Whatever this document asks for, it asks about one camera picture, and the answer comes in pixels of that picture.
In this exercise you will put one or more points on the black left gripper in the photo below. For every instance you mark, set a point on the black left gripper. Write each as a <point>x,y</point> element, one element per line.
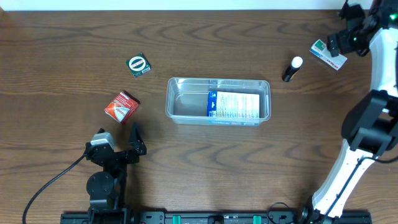
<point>119,155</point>

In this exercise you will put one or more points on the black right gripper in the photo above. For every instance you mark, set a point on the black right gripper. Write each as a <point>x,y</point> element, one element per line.
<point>339,41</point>

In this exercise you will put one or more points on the white green medicine box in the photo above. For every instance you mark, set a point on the white green medicine box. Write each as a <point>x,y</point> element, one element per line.
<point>320,50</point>

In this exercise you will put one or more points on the black tube with white cap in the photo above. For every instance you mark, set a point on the black tube with white cap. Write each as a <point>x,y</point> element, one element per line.
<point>292,69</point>

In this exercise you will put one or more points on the blue fever patch packet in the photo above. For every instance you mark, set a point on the blue fever patch packet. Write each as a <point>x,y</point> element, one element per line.
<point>233,106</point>

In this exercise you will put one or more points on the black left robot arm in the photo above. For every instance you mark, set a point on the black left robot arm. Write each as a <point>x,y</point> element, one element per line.
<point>107,187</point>

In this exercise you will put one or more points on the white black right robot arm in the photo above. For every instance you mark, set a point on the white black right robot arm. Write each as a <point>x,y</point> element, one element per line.
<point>370,128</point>

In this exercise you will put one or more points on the clear plastic container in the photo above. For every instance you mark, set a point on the clear plastic container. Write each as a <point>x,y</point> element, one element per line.
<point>187,98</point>

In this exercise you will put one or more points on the red Panadol box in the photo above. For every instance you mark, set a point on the red Panadol box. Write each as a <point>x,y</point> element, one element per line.
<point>122,107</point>

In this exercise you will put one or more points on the green round-logo small box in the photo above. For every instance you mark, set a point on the green round-logo small box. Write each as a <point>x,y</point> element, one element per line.
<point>138,65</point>

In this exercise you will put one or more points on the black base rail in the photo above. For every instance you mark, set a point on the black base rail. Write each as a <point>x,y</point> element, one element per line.
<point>276,216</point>

